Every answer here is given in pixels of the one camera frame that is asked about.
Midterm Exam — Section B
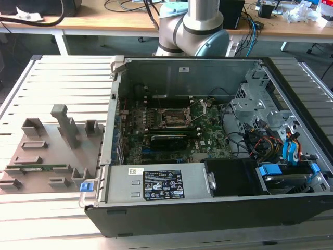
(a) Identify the white desk leg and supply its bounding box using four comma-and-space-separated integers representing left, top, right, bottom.
50, 28, 70, 56

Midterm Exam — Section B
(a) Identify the silver metal drive cage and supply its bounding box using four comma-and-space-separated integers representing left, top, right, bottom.
230, 69, 300, 136

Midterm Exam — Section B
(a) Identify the crumpled white paper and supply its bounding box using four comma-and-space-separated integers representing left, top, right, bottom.
15, 6, 44, 23

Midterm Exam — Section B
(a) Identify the metal socket cover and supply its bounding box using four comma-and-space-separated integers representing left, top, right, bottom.
186, 98, 209, 123

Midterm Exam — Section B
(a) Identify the loose green RAM stick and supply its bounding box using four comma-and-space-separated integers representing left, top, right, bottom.
6, 163, 67, 172

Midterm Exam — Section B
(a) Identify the black graphics card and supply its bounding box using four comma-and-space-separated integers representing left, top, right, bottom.
149, 134, 189, 152

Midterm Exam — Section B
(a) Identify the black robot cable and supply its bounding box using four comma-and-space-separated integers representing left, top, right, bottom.
0, 0, 66, 27

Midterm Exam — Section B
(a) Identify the orange yellow wire bundle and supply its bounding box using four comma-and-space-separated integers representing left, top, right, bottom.
244, 124, 284, 159

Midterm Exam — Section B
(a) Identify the thin wire locking lever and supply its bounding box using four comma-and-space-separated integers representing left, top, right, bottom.
156, 90, 164, 111

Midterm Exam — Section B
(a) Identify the blue hanging cable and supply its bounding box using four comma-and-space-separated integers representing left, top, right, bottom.
248, 17, 260, 57

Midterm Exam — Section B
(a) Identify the hard disk in blue carrier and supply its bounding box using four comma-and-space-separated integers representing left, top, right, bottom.
256, 161, 322, 195

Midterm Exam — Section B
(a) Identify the green motherboard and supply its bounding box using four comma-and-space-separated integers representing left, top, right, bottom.
114, 97, 235, 165

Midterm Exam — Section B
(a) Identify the large black flat box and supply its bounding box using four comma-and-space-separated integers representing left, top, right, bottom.
0, 0, 83, 17

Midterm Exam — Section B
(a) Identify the installed green RAM stick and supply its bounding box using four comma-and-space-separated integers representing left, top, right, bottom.
148, 129, 203, 139

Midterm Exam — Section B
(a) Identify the long wooden desk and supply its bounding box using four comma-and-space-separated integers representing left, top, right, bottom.
0, 0, 333, 44

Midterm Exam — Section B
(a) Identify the clear plastic bag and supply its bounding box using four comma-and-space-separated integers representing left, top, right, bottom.
282, 2, 321, 24

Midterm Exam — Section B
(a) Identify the black open PC case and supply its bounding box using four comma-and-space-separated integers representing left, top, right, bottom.
78, 56, 333, 238

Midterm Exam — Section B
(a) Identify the white power strip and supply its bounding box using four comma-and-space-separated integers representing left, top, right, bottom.
228, 43, 240, 57

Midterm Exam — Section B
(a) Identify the CPU socket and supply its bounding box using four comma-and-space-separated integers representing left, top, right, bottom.
155, 107, 195, 128

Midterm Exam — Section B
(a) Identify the grey parts rack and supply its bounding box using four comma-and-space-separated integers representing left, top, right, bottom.
0, 104, 106, 195

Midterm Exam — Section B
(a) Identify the silver power supply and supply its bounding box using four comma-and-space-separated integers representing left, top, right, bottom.
105, 164, 209, 206

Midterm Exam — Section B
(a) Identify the black RAM slot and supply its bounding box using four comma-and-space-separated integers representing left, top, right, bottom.
147, 101, 194, 108
145, 95, 194, 103

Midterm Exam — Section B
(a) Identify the black wire bundle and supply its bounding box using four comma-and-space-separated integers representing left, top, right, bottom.
220, 103, 250, 157

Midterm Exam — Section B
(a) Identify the blue flat data wire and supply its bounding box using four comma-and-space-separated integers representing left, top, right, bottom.
282, 132, 300, 166

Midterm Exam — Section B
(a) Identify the red and white box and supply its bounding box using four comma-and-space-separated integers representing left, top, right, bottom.
318, 0, 333, 16

